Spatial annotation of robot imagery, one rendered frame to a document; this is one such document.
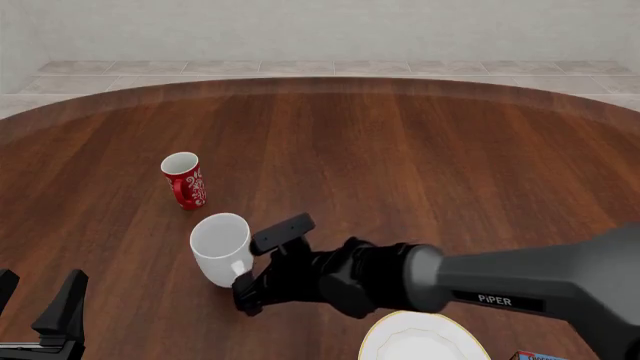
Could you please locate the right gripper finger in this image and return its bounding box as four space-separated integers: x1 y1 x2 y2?
231 271 269 318

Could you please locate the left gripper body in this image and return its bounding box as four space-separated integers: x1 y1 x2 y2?
0 335 87 360

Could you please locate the red mug with white pattern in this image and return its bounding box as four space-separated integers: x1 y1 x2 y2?
160 150 208 212

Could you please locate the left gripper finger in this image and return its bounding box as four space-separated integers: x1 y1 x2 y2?
0 267 22 313
31 268 90 343

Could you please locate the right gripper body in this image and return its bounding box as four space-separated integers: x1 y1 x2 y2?
261 245 332 309

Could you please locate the white plate with gold rim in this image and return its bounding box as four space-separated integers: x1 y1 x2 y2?
358 309 494 360

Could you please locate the printed food box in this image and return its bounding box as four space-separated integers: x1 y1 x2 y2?
509 349 572 360

